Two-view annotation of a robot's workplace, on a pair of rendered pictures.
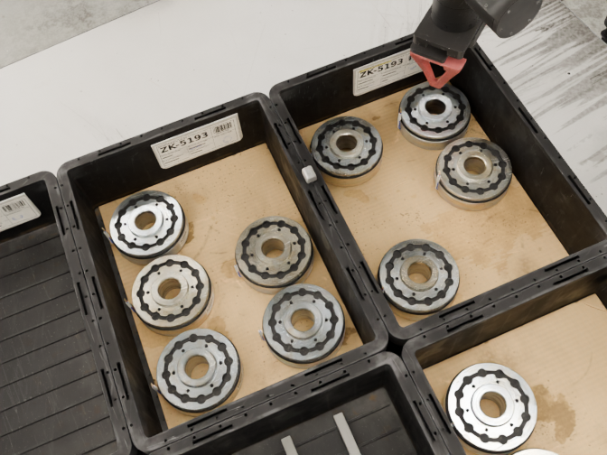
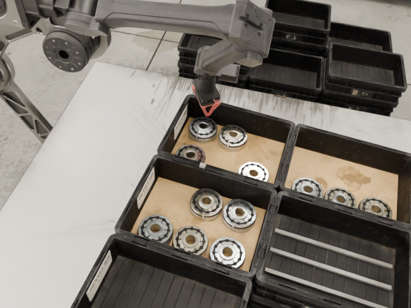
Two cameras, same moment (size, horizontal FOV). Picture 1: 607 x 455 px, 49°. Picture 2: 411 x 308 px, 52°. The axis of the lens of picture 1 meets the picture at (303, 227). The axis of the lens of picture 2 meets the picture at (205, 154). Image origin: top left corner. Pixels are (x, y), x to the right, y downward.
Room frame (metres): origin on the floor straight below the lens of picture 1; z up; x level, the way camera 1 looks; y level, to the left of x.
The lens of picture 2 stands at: (0.03, 0.67, 1.95)
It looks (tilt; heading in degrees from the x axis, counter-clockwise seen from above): 50 degrees down; 301
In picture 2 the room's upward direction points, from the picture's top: 5 degrees clockwise
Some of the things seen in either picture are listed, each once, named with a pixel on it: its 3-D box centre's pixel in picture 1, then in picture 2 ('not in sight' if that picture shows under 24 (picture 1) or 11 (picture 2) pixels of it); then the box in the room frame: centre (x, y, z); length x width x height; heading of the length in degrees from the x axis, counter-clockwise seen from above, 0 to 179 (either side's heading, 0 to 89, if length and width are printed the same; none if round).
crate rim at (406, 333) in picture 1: (429, 163); (228, 139); (0.45, -0.17, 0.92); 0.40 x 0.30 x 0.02; 16
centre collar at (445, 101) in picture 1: (434, 107); (203, 126); (0.57, -0.21, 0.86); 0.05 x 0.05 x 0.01
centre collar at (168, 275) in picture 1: (170, 289); (190, 239); (0.34, 0.18, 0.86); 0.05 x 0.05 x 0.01
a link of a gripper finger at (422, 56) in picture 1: (443, 55); (207, 103); (0.56, -0.21, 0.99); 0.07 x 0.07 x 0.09; 54
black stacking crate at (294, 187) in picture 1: (218, 268); (198, 220); (0.36, 0.12, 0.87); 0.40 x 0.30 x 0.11; 16
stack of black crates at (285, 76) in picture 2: not in sight; (281, 89); (0.65, -1.19, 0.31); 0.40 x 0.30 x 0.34; 22
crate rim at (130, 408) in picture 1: (210, 252); (199, 211); (0.36, 0.12, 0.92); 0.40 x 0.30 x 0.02; 16
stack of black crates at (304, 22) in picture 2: not in sight; (289, 43); (0.80, -1.56, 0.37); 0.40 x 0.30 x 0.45; 22
